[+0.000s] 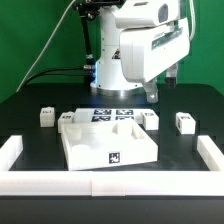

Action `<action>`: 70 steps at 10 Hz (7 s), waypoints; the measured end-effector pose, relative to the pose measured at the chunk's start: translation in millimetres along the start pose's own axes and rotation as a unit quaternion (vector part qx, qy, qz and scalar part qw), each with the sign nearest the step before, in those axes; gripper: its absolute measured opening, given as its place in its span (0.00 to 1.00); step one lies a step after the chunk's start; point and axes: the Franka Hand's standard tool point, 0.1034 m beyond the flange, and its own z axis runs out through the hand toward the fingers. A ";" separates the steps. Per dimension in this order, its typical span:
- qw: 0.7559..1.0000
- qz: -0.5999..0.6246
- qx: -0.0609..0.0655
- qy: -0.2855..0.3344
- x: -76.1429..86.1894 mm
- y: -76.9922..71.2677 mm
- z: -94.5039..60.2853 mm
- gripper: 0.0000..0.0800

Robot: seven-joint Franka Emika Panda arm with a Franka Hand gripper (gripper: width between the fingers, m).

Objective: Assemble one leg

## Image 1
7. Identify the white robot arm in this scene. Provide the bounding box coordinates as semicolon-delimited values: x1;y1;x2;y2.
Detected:
91;0;196;103

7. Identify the white sheet with tags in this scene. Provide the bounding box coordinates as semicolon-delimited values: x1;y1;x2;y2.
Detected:
74;108;155;124

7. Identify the white U-shaped fence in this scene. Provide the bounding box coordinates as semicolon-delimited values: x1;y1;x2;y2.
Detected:
0;135;224;197

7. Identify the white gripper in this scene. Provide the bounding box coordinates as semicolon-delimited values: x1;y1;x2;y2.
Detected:
120;18;190;103

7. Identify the black cable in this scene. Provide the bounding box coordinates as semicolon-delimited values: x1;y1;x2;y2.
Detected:
23;67;92;87

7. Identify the white cable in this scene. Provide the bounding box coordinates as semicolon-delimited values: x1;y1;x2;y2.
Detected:
15;0;78;93

